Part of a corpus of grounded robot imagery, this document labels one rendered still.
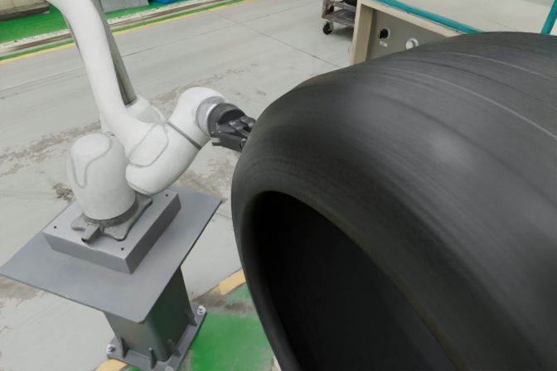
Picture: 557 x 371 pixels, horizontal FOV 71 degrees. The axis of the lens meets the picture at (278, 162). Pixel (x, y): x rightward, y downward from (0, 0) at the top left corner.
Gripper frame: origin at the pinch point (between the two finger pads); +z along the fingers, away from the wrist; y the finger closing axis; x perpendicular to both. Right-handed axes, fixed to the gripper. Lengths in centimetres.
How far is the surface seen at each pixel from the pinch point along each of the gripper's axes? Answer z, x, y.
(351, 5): -276, 11, 254
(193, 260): -110, 96, 1
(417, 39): -25, -4, 63
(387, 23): -36, -9, 64
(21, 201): -200, 72, -69
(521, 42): 35.2, -18.2, 7.3
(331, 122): 31.8, -15.6, -10.8
